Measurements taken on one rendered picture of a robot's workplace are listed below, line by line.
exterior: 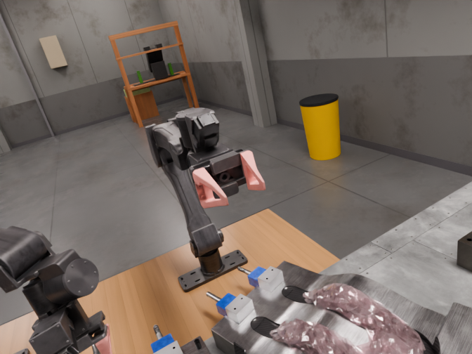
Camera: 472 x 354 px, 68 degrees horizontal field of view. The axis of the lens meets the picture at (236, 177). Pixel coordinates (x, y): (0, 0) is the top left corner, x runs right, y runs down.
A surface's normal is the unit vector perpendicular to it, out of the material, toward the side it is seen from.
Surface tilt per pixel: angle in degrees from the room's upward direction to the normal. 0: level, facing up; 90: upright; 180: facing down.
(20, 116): 90
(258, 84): 90
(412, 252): 0
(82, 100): 90
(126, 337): 0
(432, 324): 0
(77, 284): 71
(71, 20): 90
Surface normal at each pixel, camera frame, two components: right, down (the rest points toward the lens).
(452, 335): -0.22, -0.90
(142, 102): 0.37, 0.29
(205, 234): 0.25, -0.21
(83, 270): 0.80, -0.36
